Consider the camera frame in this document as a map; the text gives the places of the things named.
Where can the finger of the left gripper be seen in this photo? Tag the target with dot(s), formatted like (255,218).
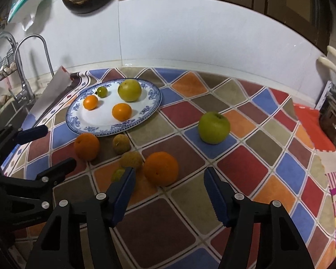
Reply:
(11,136)
(57,173)

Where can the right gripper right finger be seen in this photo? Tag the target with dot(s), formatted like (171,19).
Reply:
(280,243)

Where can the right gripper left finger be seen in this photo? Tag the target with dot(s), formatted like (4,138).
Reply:
(59,245)

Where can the medium orange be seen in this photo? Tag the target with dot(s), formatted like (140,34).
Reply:
(86,146)

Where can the small orange tangerine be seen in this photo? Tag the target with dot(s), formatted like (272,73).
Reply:
(90,102)
(122,112)

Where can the small green citrus fruit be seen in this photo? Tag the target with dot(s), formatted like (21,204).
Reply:
(102,92)

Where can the large orange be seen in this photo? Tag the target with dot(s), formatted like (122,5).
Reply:
(161,169)

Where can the large yellow-green pear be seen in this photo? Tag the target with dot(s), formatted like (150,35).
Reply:
(129,90)

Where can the green apple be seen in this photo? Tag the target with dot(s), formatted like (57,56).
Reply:
(213,128)

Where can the small green lime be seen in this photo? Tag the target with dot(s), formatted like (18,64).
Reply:
(116,176)

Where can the chrome kitchen faucet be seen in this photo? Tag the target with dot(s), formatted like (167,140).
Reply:
(26,92)

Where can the steel sink basin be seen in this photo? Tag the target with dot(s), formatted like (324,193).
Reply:
(14,113)

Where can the thin chrome faucet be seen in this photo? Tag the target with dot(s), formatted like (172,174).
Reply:
(34,53)

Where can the blue white porcelain plate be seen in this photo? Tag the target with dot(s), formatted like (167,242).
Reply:
(101,121)

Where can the red patterned cloth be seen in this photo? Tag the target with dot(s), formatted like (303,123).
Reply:
(324,159)

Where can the tissue paper package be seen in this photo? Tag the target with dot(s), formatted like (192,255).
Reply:
(23,12)

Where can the colourful diamond pattern mat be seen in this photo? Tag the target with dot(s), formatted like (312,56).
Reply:
(249,133)

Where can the steel pots on rack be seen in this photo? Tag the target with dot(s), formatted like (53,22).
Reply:
(327,118)

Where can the wire sponge basket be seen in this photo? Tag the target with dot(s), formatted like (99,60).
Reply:
(7,65)

